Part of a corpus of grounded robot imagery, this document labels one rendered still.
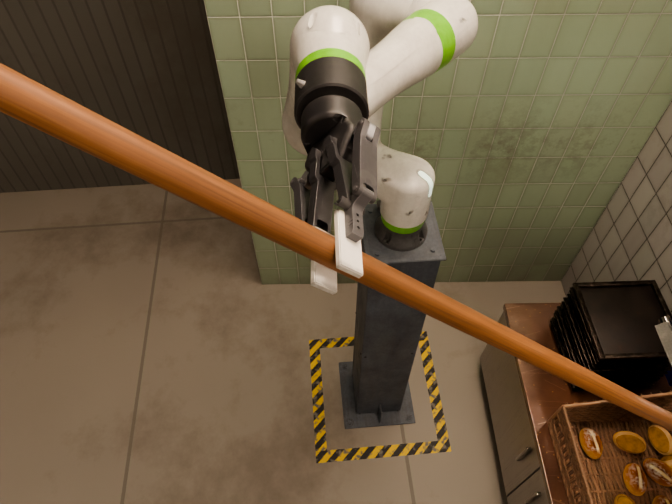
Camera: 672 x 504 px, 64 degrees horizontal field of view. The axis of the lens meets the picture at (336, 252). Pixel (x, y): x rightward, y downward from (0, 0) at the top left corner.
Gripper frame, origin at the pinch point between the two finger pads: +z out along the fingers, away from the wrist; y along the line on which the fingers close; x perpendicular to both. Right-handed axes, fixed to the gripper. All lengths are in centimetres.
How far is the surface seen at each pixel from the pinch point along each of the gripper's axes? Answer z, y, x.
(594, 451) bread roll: -15, 45, -150
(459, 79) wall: -123, 23, -80
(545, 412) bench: -30, 56, -146
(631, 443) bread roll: -17, 37, -159
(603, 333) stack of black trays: -46, 27, -139
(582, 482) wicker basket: -4, 46, -136
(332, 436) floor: -41, 148, -128
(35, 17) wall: -198, 152, 40
